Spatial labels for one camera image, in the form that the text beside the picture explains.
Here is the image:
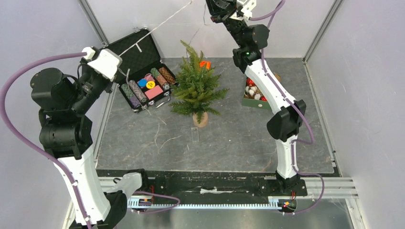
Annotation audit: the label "small green christmas tree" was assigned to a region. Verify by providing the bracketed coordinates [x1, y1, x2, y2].
[169, 40, 229, 128]

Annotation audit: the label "green ornament box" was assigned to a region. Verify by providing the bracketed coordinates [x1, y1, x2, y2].
[242, 77, 271, 111]

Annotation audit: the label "clear battery box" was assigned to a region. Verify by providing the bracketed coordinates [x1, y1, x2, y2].
[191, 127, 200, 142]

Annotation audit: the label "clear fairy light string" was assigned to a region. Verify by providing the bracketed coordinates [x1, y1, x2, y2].
[118, 0, 210, 152]

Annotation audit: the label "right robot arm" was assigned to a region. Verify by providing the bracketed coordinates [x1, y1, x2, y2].
[206, 0, 306, 195]

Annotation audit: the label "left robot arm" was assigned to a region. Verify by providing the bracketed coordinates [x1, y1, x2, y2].
[30, 63, 150, 229]

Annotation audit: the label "orange plastic piece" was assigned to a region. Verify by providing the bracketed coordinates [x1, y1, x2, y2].
[199, 61, 211, 70]

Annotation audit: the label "yellow big blind button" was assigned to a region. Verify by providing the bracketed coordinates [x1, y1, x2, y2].
[146, 81, 156, 89]

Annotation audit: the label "black poker chip case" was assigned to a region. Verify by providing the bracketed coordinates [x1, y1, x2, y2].
[104, 28, 177, 113]

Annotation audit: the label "pink card deck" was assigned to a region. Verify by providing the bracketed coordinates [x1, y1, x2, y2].
[145, 85, 163, 100]

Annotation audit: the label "blue dealer button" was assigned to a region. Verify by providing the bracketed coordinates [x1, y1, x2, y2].
[138, 79, 148, 88]

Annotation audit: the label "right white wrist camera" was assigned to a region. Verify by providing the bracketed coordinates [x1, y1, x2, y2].
[232, 0, 257, 21]

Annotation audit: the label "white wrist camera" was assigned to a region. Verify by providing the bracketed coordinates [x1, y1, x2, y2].
[84, 47, 122, 82]
[232, 0, 257, 21]

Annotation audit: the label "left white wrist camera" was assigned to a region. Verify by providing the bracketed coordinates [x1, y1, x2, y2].
[84, 47, 122, 82]

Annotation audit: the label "aluminium corner frame post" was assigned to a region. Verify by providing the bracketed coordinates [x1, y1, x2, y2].
[78, 0, 109, 47]

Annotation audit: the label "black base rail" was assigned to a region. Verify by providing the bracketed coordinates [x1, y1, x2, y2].
[95, 169, 308, 206]

